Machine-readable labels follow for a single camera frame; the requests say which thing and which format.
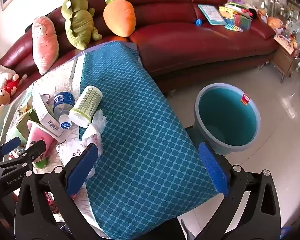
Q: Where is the red bear plush toy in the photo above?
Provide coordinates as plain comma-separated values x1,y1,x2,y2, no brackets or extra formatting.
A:
2,74,28,98

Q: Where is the teal and beige tablecloth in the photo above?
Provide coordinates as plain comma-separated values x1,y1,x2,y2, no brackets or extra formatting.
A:
0,41,223,240

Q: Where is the clear plastic bag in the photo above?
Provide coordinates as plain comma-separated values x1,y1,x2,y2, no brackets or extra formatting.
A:
82,109,107,155

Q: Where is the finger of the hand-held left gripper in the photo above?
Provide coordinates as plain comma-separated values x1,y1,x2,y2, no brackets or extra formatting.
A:
0,140,47,172
0,136,22,165

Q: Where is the red leather sofa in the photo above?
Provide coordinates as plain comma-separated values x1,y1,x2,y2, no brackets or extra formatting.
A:
0,0,282,100

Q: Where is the white cardboard box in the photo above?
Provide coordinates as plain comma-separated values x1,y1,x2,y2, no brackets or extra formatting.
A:
32,93,65,137

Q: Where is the teal picture book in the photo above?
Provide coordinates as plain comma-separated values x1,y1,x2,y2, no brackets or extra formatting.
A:
198,4,227,25

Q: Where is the red snack packet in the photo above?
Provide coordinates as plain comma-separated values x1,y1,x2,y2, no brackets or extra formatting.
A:
44,192,59,213

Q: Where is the white jar with green label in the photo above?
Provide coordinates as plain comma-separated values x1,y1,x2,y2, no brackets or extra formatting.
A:
68,85,103,128

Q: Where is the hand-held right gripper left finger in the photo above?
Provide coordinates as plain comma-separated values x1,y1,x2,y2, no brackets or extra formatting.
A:
14,142,102,240

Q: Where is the orange carrot plush toy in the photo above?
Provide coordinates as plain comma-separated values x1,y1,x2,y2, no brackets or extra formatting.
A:
103,0,136,38

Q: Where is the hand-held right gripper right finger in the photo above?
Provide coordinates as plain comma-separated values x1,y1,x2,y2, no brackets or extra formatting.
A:
190,142,282,240

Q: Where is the green dinosaur plush toy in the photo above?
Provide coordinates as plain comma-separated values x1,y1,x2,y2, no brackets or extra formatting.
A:
61,0,103,50

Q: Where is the beige bear plush toy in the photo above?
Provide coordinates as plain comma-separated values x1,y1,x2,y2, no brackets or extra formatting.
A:
0,90,12,107

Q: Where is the wooden side table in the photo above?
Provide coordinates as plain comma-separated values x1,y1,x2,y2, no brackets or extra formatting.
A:
271,36,300,83

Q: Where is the teal grey waste bin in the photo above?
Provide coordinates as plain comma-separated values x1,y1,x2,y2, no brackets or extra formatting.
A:
193,83,261,156

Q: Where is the clear plastic water bottle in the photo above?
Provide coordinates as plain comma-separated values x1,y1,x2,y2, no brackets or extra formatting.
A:
52,88,75,130

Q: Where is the pink plush toy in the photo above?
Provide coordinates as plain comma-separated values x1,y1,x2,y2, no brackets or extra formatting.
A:
31,16,60,75

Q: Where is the green snack packet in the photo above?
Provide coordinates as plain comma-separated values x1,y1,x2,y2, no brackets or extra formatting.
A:
14,109,38,145

